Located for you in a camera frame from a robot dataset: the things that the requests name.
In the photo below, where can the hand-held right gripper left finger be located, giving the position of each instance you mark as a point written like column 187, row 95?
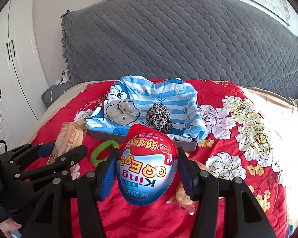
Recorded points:
column 106, row 176

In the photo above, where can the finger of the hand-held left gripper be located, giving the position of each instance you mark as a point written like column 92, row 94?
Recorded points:
column 29, row 155
column 62, row 162

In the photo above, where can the green terry scrunchie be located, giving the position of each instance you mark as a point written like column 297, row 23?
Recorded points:
column 93, row 155

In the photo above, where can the person's left hand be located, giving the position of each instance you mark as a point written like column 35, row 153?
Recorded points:
column 10, row 226

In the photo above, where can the blue striped cartoon cloth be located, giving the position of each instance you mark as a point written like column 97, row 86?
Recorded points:
column 168, row 94

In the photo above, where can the white wardrobe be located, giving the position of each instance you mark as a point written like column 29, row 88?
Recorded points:
column 15, row 67

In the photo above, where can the grey tray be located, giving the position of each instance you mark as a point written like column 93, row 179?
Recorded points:
column 186, row 145

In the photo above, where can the clear snack packet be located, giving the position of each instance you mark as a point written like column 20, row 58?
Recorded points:
column 182, row 195
column 69, row 136

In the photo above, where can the grey nightstand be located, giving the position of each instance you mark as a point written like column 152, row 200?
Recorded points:
column 49, row 94

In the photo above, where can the white sheer scrunchie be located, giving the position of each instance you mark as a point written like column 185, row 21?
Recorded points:
column 119, row 115

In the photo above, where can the red floral blanket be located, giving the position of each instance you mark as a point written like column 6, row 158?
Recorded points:
column 144, row 218

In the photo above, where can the blue and red toy egg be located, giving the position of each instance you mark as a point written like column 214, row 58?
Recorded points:
column 146, row 168

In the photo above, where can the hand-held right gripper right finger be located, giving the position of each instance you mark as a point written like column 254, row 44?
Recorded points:
column 187, row 176

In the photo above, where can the leopard print scrunchie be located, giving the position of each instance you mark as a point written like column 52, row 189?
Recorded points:
column 159, row 116

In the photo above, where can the grey quilted headboard cover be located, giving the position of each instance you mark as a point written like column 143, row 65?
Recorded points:
column 176, row 42

